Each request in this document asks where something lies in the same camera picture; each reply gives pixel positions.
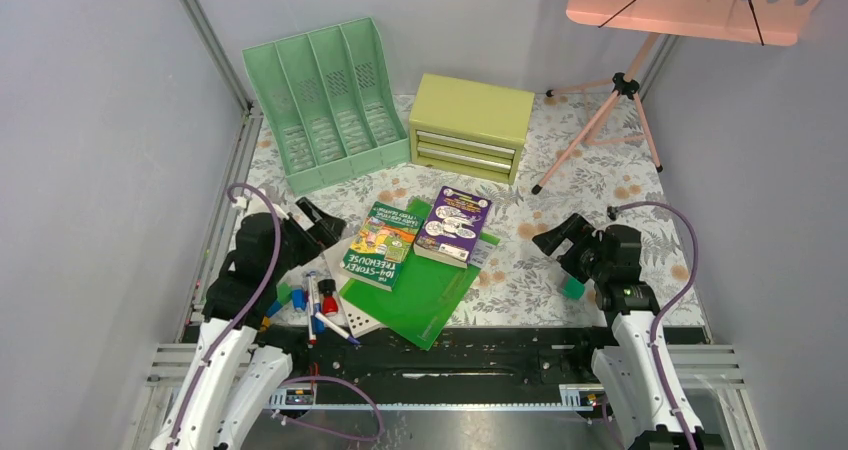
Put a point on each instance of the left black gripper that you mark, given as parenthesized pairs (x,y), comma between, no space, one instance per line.
(325,231)

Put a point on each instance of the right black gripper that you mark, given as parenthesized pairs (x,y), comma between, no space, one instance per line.
(579,232)

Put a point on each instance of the green Treehouse book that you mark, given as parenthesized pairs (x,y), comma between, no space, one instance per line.
(378,251)

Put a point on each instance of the purple cartoon book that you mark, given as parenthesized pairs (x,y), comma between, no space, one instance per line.
(452,228)

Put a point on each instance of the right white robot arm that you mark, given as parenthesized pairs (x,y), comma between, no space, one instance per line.
(644,397)

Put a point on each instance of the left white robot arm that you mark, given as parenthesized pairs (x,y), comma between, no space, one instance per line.
(231,377)

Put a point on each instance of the white red marker pen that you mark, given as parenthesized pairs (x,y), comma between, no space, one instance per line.
(308,287)

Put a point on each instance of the green cube block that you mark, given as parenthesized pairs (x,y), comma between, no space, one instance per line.
(573,289)

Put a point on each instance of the green small block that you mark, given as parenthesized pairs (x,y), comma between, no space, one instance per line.
(284,291)

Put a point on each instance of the small blue cap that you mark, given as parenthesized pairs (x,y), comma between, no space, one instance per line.
(299,299)

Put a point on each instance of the red black stamp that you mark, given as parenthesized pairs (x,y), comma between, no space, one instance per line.
(327,291)

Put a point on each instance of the blue block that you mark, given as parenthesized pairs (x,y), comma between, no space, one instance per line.
(274,308)

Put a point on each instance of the white perforated board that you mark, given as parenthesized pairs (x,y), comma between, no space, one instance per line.
(358,322)

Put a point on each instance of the white blue marker pen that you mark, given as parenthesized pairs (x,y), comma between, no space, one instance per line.
(336,328)

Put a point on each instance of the floral table mat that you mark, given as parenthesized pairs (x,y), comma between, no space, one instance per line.
(585,208)

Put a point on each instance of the green clip file folder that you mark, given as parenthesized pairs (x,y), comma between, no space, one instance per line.
(425,296)

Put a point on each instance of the mint green file organizer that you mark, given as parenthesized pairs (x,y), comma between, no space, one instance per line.
(327,97)

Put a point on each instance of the yellow-green drawer cabinet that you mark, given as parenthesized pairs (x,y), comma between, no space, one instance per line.
(467,127)

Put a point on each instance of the pink music stand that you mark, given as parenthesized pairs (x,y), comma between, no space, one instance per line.
(762,22)

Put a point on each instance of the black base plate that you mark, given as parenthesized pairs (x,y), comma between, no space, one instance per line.
(464,366)

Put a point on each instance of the aluminium rail frame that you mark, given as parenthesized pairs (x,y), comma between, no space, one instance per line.
(186,119)

